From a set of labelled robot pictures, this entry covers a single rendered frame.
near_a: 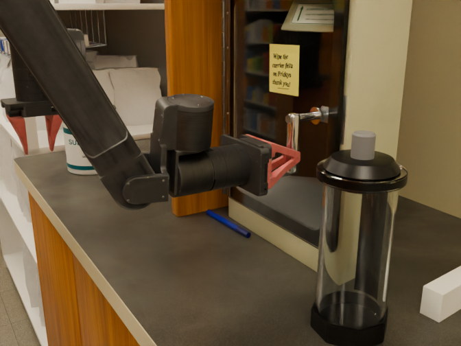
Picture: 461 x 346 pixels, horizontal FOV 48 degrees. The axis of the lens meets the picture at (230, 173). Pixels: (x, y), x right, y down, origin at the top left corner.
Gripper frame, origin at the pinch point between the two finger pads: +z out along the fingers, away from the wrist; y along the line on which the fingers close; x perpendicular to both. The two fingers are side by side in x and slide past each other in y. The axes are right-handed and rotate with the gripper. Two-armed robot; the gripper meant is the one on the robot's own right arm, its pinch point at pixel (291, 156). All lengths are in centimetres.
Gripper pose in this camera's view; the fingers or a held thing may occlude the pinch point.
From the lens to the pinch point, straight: 76.0
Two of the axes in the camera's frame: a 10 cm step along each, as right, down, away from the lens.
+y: -5.3, -2.6, 8.1
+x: -0.2, 9.5, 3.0
